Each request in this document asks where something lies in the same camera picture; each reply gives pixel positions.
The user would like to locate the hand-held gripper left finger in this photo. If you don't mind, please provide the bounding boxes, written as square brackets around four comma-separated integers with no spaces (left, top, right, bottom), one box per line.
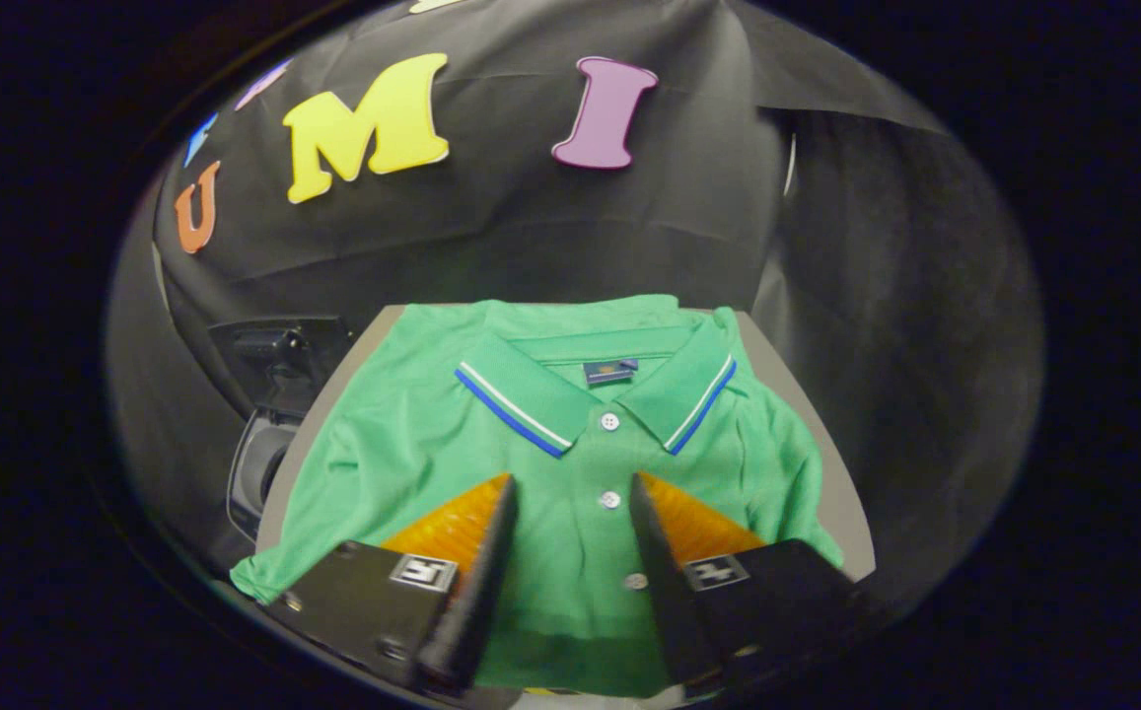
[264,473,520,696]

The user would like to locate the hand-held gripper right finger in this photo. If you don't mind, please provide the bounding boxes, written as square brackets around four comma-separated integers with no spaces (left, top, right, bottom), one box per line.
[627,471,877,696]

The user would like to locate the green polo shirt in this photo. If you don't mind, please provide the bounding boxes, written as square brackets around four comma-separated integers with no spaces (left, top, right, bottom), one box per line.
[230,294,845,699]

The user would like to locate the black backdrop cloth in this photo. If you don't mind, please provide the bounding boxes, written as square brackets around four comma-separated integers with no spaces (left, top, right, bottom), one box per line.
[107,0,1044,612]

